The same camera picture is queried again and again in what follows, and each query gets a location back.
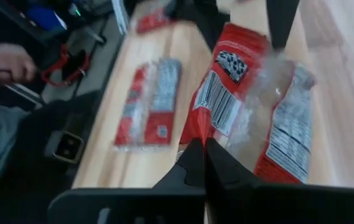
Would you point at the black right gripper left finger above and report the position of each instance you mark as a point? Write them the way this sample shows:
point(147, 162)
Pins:
point(192, 174)

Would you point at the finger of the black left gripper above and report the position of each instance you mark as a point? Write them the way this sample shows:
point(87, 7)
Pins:
point(212, 21)
point(281, 21)

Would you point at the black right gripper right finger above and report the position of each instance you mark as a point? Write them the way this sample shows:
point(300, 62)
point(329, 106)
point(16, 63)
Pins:
point(223, 174)

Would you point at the red plastic-wrapped popcorn bag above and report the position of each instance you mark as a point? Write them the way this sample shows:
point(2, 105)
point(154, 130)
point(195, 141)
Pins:
point(151, 21)
point(226, 93)
point(158, 124)

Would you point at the black device with rectangular socket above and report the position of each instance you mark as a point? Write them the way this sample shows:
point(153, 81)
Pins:
point(66, 146)

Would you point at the blue object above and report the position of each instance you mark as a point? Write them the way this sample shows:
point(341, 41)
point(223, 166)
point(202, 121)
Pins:
point(44, 17)

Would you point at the person's hand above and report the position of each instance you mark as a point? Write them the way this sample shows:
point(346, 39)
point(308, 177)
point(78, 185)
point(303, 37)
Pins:
point(5, 62)

